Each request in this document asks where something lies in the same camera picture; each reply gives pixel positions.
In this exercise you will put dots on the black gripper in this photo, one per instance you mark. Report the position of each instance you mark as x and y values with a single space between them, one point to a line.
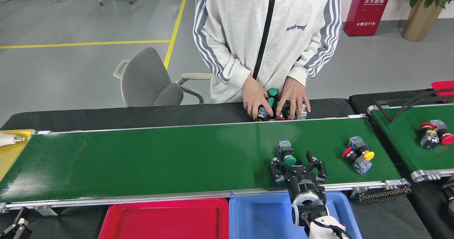
303 182

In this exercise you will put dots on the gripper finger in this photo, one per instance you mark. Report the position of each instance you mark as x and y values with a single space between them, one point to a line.
19 232

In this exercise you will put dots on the red push button switch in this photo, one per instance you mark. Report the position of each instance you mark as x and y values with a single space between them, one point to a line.
443 132
429 138
280 118
355 145

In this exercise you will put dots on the blue plastic tray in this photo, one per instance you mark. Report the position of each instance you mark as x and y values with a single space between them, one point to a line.
259 217

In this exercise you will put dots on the yellow plastic tray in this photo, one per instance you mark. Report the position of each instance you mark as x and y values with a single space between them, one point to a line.
10 154

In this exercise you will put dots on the green feeder conveyor belt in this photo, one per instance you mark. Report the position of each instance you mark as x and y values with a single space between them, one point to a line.
404 139

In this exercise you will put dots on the long green conveyor belt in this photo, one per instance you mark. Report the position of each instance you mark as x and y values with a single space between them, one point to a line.
159 161

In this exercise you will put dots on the red plastic tray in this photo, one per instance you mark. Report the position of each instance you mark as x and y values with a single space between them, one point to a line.
163 221

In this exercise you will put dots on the person's left hand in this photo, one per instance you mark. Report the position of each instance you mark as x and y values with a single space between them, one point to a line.
294 93

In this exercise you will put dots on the person's right hand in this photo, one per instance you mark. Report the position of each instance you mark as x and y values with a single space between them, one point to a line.
253 93

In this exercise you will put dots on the white tube with metal tip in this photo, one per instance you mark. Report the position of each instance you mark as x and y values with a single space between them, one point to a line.
7 139

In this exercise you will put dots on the long black table cloth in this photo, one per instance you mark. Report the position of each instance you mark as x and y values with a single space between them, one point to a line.
106 116

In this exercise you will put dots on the person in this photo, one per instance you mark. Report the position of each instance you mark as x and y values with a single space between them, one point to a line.
241 26

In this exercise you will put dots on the black remote controller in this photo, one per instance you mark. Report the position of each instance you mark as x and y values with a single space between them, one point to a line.
449 196

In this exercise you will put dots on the red plastic bin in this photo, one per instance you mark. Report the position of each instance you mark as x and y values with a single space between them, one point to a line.
443 86

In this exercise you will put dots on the red fire extinguisher cabinet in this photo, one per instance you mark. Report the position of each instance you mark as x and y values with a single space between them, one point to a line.
369 8

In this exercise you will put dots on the grey office chair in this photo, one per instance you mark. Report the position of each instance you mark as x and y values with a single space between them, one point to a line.
145 79

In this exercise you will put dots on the potted plant in gold pot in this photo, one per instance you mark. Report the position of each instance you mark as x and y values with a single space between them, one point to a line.
422 22

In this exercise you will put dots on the green push button switch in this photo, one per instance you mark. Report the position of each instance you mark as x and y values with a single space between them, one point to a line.
272 92
288 154
271 102

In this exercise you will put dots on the black curved guide frame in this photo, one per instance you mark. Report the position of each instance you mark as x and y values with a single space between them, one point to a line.
418 100

